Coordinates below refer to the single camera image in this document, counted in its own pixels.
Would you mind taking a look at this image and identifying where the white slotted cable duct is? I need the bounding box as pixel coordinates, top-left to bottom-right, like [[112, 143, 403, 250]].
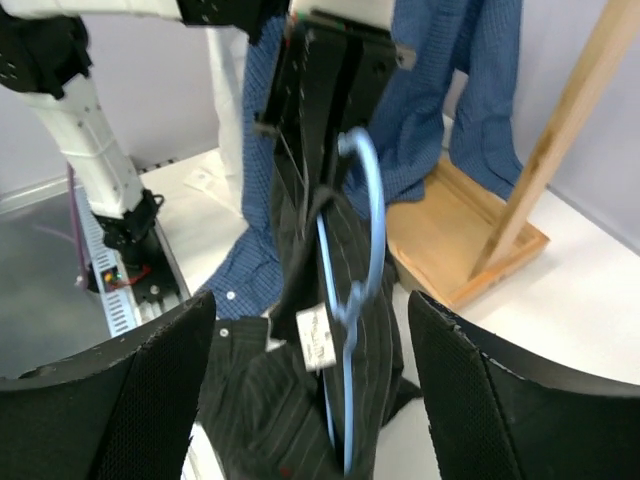
[[75, 187, 138, 337]]

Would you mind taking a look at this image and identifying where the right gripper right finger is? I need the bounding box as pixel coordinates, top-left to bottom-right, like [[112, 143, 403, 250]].
[[408, 291, 639, 480]]

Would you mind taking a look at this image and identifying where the light blue hanger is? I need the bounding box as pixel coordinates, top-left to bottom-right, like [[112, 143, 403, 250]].
[[316, 127, 386, 474]]

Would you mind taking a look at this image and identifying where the wooden clothes rack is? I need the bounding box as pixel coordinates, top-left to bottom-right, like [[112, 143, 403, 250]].
[[387, 0, 639, 309]]

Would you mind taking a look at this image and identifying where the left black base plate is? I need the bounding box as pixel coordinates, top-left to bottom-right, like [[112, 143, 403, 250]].
[[121, 221, 189, 318]]

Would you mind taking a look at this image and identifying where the blue checked shirt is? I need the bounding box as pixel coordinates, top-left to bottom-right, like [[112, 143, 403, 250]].
[[205, 1, 523, 319]]

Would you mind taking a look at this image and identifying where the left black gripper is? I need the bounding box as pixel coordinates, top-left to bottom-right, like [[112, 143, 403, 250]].
[[254, 9, 415, 189]]

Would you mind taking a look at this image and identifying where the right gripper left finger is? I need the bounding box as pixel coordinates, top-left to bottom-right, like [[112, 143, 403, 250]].
[[1, 293, 216, 479]]

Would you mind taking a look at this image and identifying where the white shirt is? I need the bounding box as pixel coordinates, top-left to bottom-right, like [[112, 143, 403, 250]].
[[184, 27, 248, 217]]

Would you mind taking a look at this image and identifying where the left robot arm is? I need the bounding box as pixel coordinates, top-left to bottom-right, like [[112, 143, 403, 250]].
[[1, 1, 393, 270]]

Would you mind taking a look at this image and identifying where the black pinstriped shirt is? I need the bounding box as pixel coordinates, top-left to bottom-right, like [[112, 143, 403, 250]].
[[198, 179, 419, 479]]

